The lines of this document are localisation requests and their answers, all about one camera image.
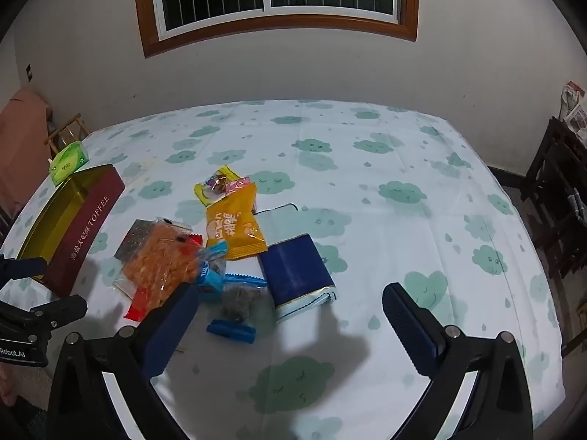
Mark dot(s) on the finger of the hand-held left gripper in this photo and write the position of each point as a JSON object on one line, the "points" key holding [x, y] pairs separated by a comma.
{"points": [[55, 309], [23, 266]]}

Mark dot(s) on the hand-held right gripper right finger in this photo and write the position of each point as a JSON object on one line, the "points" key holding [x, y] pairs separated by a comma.
{"points": [[408, 325]]}

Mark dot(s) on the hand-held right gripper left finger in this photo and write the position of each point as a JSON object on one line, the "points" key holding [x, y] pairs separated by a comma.
{"points": [[170, 325]]}

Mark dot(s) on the red snack packet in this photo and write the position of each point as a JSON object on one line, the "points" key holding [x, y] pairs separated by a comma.
{"points": [[137, 310]]}

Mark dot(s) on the small blue bar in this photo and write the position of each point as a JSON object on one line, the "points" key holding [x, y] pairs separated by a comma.
{"points": [[229, 331]]}

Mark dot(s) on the clear bag of orange snacks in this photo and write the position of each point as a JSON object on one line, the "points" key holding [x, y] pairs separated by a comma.
{"points": [[156, 261]]}

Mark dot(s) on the clear packet with blue strip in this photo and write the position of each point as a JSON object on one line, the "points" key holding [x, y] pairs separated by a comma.
{"points": [[236, 305]]}

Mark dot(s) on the gold and maroon tin box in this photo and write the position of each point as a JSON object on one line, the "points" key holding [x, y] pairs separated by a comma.
{"points": [[91, 220]]}

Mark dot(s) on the light blue snack packet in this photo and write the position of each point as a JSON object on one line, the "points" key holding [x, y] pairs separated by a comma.
{"points": [[214, 253]]}

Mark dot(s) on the orange snack packet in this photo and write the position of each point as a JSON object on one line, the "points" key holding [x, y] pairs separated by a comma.
{"points": [[234, 229]]}

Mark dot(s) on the blue-topped packet of orange snacks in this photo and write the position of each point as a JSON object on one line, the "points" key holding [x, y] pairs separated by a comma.
{"points": [[293, 270]]}

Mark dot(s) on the yellow candy packet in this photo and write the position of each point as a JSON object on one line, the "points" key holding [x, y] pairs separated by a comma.
{"points": [[204, 193]]}

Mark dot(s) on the green tissue pack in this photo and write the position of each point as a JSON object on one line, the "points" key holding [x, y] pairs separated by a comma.
{"points": [[69, 160]]}

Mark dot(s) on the bamboo stool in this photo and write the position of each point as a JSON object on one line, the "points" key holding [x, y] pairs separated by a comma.
{"points": [[69, 124]]}

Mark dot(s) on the dark wooden chair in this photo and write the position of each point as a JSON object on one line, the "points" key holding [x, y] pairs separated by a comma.
{"points": [[550, 169]]}

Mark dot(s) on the stack of newspapers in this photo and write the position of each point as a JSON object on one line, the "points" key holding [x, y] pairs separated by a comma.
{"points": [[575, 110]]}

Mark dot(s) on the black wall switch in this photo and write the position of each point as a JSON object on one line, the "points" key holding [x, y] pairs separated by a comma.
{"points": [[29, 72]]}

